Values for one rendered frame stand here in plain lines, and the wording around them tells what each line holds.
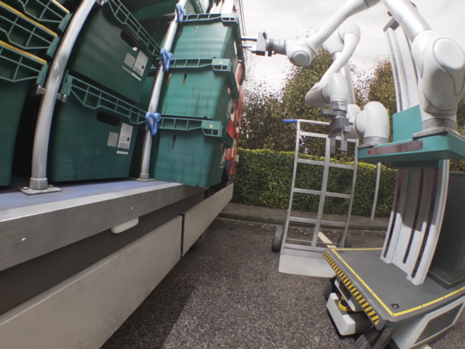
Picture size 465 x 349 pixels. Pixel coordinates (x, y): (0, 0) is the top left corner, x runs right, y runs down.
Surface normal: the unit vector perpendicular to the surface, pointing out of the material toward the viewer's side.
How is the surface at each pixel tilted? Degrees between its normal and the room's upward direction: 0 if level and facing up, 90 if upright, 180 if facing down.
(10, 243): 90
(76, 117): 94
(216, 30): 93
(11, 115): 94
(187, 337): 0
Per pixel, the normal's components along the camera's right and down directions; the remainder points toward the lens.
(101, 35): 0.97, 0.19
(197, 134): -0.12, 0.08
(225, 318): 0.11, -0.99
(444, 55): -0.71, 0.05
